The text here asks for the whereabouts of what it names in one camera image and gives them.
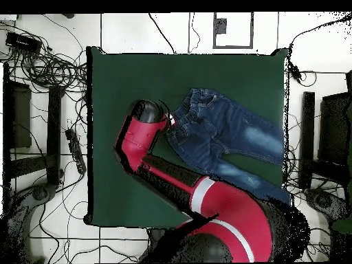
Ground blue denim jeans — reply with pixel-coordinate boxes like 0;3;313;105
164;87;292;206

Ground dark green table cloth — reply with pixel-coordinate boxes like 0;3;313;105
83;46;289;231

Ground black power strip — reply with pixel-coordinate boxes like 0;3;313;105
65;128;87;175

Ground dark grey square plate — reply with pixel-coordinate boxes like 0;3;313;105
214;17;228;34

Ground black upright bar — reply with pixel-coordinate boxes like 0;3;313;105
298;91;316;190

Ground grey wheeled base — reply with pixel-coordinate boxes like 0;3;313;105
0;182;58;264

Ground black chair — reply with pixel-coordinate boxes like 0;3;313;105
318;69;352;188

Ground black electronics box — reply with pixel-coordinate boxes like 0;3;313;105
5;31;43;54

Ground dark wheeled base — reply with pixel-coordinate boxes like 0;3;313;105
303;188;350;221

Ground thin black cable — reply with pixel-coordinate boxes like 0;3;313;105
148;12;177;54
188;12;201;54

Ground black metal frame stand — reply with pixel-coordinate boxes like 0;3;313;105
2;63;65;193

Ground tangled black cable bundle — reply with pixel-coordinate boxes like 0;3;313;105
5;21;88;96

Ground black cable with adapter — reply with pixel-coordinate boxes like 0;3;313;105
287;16;352;86

